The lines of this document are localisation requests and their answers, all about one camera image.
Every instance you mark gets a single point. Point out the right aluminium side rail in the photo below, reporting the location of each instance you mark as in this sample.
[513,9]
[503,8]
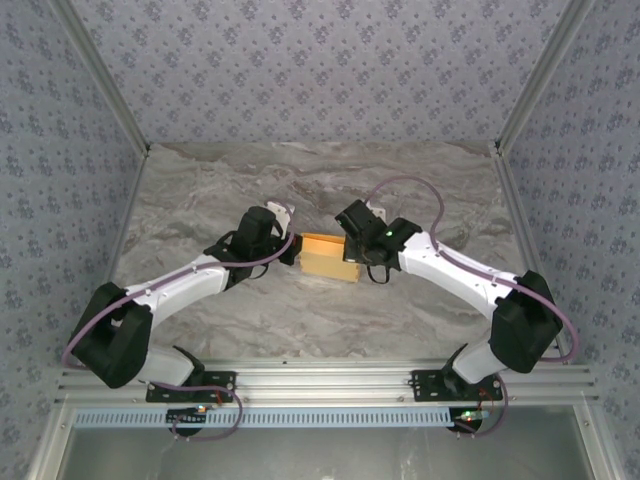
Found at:
[522,225]

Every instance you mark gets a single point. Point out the right small controller board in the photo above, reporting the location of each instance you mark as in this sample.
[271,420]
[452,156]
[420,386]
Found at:
[472,415]

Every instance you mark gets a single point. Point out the right aluminium frame leg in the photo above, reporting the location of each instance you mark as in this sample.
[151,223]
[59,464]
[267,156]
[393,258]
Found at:
[604,450]

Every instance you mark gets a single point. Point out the grey metal panel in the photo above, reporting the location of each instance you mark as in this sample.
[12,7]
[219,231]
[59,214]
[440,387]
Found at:
[325,457]

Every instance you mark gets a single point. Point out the aluminium frame post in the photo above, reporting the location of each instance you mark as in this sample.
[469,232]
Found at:
[100,75]
[542,75]

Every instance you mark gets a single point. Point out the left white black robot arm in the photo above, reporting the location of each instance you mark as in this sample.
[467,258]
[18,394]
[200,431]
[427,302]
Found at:
[185,280]

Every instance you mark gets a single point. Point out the aluminium frame leg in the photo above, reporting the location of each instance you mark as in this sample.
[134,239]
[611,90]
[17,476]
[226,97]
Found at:
[48,450]
[604,450]

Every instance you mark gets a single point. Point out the left aluminium frame post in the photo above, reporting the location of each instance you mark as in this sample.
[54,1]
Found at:
[100,75]

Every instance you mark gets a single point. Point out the long aluminium base rail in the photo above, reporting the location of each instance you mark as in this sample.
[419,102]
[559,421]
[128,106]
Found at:
[325,382]

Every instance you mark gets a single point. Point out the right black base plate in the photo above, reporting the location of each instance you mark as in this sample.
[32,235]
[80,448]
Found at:
[425,385]

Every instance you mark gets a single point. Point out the right aluminium frame post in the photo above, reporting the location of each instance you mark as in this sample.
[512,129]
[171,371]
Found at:
[542,75]

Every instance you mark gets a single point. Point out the left aluminium frame leg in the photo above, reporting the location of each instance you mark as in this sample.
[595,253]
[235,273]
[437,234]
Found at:
[48,450]

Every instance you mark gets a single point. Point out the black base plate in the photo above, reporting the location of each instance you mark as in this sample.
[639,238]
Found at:
[222,385]
[425,385]

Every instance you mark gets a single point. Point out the left aluminium side rail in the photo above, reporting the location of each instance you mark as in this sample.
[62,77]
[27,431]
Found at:
[123,225]

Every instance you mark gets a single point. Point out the small controller board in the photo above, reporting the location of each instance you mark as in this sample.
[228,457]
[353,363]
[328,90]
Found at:
[185,416]
[472,415]

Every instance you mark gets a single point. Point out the aluminium side rail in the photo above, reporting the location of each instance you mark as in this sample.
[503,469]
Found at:
[522,225]
[123,225]

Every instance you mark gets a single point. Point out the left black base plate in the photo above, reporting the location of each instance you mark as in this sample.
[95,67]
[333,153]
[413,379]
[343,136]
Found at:
[222,385]

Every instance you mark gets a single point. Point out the left small controller board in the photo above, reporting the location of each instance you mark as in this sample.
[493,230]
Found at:
[185,416]

